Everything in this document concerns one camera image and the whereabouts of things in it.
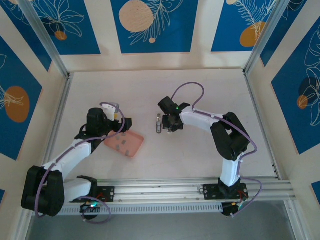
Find aluminium frame post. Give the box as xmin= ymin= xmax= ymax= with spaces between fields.
xmin=17 ymin=0 xmax=71 ymax=79
xmin=242 ymin=0 xmax=289 ymax=75

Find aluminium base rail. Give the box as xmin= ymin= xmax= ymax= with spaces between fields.
xmin=21 ymin=176 xmax=298 ymax=207

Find black electronics board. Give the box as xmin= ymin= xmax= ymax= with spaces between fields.
xmin=79 ymin=201 xmax=101 ymax=222
xmin=221 ymin=201 xmax=245 ymax=218

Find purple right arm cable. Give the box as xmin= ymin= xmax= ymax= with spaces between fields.
xmin=171 ymin=81 xmax=263 ymax=218

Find pink plastic tray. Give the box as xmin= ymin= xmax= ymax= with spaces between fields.
xmin=103 ymin=130 xmax=146 ymax=159

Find aluminium side rail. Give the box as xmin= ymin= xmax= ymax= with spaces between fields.
xmin=43 ymin=72 xmax=74 ymax=166
xmin=243 ymin=69 xmax=283 ymax=180

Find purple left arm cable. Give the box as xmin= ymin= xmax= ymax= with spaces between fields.
xmin=34 ymin=101 xmax=126 ymax=225

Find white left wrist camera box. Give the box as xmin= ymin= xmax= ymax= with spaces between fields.
xmin=99 ymin=101 xmax=120 ymax=121

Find small metal clip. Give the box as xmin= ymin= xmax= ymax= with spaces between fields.
xmin=155 ymin=113 xmax=163 ymax=135

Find blue floral wall panel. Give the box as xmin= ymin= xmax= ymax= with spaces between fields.
xmin=32 ymin=0 xmax=101 ymax=56
xmin=271 ymin=23 xmax=320 ymax=155
xmin=0 ymin=36 xmax=43 ymax=161
xmin=259 ymin=0 xmax=320 ymax=68
xmin=211 ymin=0 xmax=279 ymax=53
xmin=0 ymin=4 xmax=53 ymax=73

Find slotted grey cable duct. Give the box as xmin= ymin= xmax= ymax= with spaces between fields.
xmin=31 ymin=202 xmax=224 ymax=216

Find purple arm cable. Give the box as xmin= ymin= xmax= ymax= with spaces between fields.
xmin=34 ymin=101 xmax=126 ymax=225
xmin=171 ymin=81 xmax=263 ymax=218

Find blue panel with peach circle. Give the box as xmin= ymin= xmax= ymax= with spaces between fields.
xmin=110 ymin=0 xmax=200 ymax=54

